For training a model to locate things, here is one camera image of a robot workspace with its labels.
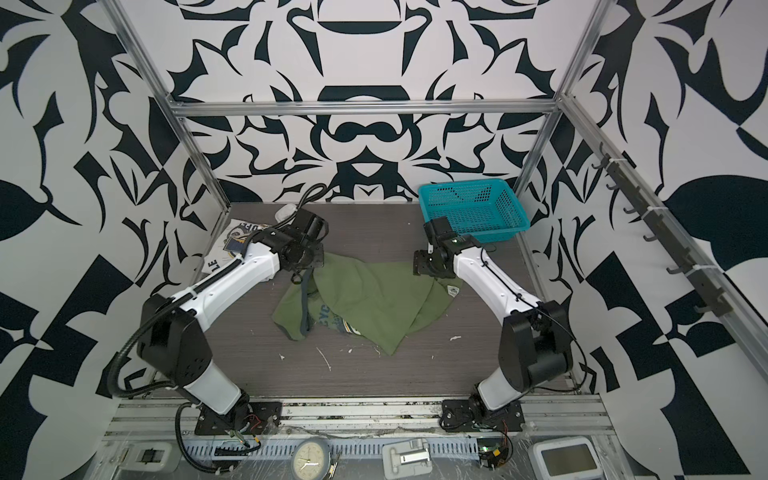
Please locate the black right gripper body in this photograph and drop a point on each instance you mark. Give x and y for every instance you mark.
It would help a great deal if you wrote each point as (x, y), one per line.
(428, 264)

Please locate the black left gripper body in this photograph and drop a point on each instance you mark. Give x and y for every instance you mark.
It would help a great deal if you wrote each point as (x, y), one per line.
(314, 257)

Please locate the green tank top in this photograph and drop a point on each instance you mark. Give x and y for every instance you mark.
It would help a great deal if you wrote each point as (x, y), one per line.
(382, 302)

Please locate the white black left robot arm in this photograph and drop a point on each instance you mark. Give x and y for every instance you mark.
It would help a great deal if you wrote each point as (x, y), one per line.
(172, 338)

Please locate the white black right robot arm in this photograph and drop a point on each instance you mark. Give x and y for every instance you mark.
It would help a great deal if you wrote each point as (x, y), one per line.
(536, 342)

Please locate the teal plastic basket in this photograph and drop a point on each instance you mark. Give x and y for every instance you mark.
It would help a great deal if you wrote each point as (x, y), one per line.
(487, 209)

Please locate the white plastic latch device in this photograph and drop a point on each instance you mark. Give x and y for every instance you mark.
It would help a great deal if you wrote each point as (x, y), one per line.
(409, 458)

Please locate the round analog clock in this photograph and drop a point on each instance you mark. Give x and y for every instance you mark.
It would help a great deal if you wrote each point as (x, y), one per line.
(311, 460)

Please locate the white digital display device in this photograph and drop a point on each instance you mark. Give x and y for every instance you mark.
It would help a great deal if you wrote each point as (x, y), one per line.
(565, 458)

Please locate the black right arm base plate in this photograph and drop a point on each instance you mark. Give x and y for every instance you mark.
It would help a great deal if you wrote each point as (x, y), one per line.
(470, 415)

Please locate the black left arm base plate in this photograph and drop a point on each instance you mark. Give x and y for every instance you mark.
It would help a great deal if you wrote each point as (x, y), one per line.
(256, 418)

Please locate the aluminium cage frame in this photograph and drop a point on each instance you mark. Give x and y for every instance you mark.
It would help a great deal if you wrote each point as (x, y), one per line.
(374, 99)

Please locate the grey switch box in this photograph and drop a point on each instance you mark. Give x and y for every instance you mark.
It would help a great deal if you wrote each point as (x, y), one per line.
(151, 457)

